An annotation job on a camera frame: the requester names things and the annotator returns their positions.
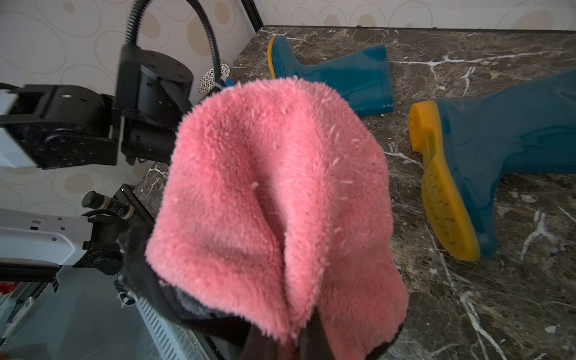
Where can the pink cloth black trim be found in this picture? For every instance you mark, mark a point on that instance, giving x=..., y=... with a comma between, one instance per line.
x=274, y=228

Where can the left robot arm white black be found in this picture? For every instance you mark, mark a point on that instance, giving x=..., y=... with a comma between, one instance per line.
x=62, y=126

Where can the teal rubber boot left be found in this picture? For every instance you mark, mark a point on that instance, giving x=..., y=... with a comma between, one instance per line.
x=363, y=78

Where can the teal rubber boot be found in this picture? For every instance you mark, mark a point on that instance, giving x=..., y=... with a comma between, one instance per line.
x=363, y=78
x=468, y=145

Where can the teal rubber boot right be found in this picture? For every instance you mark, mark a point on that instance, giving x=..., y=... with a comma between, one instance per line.
x=468, y=145

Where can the patterned white bowl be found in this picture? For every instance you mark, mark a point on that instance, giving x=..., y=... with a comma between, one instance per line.
x=208, y=82

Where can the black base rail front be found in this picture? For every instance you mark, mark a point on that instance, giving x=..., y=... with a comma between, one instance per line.
x=67, y=304

